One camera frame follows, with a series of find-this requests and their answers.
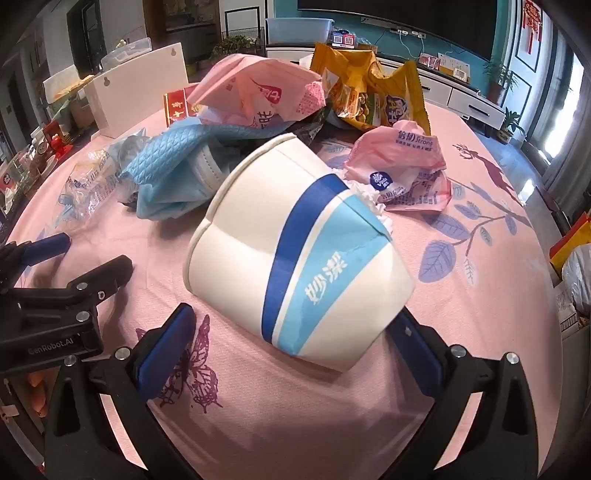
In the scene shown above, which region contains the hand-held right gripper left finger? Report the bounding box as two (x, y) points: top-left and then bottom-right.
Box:
(44, 302), (197, 480)

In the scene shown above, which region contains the orange yellow bag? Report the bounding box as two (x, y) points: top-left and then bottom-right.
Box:
(549, 220), (591, 278)

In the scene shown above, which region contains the pink printed tablecloth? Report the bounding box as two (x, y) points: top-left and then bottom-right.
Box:
(4, 99), (561, 480)

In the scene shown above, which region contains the white face mask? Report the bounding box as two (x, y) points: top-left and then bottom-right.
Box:
(191, 143), (234, 192)

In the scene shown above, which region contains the white blue striped paper cup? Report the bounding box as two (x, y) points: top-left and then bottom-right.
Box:
(184, 133), (416, 372)

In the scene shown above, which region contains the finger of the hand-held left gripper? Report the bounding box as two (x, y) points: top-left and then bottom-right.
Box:
(0, 233), (72, 291)
(67, 255), (134, 315)

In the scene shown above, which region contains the tall potted plant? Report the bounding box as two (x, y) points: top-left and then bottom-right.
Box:
(484, 59), (519, 105)

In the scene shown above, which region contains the clear plastic bag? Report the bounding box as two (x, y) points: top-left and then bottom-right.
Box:
(58, 129), (151, 217)

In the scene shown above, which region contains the small potted plant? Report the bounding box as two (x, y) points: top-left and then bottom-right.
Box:
(498, 108), (526, 145)

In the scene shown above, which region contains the blue face mask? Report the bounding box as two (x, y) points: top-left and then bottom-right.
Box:
(136, 173), (218, 221)

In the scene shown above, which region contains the crumpled white tissue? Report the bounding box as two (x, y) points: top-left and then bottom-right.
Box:
(339, 170), (394, 236)

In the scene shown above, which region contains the white television cabinet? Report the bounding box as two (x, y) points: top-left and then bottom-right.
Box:
(406, 60), (506, 134)

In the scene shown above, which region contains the bushy potted plant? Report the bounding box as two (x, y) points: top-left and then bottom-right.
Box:
(216, 34), (259, 60)

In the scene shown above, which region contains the yellow snack bag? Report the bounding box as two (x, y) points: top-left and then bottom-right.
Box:
(310, 42), (431, 136)

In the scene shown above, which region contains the grey curtain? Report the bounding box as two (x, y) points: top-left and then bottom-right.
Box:
(538, 51), (591, 204)

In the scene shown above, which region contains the red knot ornament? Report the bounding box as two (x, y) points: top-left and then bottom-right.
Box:
(522, 0), (546, 54)

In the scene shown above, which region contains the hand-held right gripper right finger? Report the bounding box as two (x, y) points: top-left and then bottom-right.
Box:
(388, 307), (539, 480)

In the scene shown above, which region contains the small pink tissue wrapper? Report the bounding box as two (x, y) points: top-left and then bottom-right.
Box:
(344, 119), (453, 212)

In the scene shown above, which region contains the large pink tissue wrapper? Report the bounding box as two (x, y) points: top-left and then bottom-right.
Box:
(187, 53), (326, 134)

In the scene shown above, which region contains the black television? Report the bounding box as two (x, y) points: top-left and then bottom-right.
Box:
(298, 0), (502, 61)

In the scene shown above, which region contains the white yellow box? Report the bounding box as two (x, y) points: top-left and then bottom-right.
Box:
(438, 52), (472, 78)

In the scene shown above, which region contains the clear plastic container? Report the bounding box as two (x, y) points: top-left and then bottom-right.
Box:
(43, 65), (94, 100)
(99, 37), (153, 66)

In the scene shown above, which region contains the person's left hand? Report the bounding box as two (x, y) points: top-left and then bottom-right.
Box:
(27, 369), (49, 416)

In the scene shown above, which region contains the translucent storage bin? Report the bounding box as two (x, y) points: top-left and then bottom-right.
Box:
(265, 17), (335, 47)

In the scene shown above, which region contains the blue textured cloth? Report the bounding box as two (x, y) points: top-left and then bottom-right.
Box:
(121, 121), (296, 195)

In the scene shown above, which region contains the red box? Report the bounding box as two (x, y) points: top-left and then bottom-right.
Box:
(163, 85), (199, 127)

